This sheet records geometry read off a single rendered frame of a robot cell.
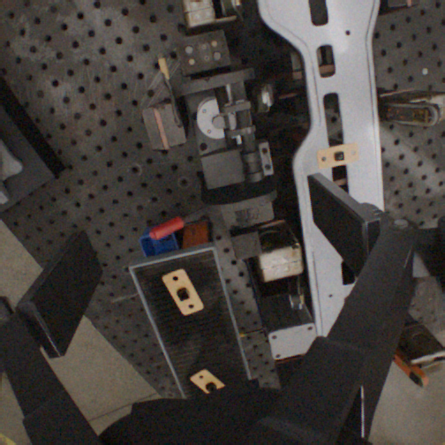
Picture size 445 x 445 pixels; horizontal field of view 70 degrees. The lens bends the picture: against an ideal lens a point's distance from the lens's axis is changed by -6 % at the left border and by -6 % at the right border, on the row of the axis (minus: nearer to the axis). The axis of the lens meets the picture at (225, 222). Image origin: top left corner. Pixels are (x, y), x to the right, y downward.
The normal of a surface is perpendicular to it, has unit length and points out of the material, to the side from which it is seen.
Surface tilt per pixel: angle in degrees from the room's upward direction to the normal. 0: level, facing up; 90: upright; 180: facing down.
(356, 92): 0
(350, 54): 0
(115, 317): 0
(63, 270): 90
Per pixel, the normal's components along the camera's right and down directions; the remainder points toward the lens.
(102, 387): 0.07, 0.39
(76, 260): 0.97, -0.23
